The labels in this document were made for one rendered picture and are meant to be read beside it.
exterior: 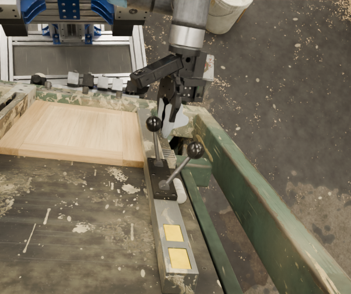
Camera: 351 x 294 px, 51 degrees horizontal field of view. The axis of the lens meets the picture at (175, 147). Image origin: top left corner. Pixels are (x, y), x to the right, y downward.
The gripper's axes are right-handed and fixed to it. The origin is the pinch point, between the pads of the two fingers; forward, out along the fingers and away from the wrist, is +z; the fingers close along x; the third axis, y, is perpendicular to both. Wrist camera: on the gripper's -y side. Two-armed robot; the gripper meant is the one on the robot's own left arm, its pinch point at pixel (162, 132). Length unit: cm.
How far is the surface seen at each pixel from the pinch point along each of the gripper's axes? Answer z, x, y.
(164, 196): 8.4, -15.1, -5.7
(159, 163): 7.2, -1.4, -0.3
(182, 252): 9.1, -31.6, -10.6
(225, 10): -35, 136, 109
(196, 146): -2.2, -14.5, 0.2
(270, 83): 8, 125, 152
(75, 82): 7, 81, 0
